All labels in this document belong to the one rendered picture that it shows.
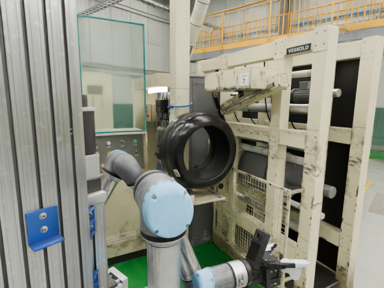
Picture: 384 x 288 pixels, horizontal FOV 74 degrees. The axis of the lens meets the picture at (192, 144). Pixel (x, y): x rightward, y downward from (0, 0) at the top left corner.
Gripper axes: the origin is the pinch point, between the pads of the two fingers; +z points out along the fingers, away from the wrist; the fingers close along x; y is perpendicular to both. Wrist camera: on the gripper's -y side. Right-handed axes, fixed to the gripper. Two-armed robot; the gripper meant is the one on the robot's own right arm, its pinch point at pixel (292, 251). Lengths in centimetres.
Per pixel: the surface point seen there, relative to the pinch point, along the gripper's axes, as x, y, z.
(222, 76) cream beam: -106, -83, 37
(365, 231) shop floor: -139, 88, 249
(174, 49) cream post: -132, -109, 9
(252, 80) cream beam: -74, -73, 41
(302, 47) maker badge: -61, -93, 71
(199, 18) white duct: -148, -144, 39
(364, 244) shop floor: -120, 91, 217
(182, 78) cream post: -133, -86, 15
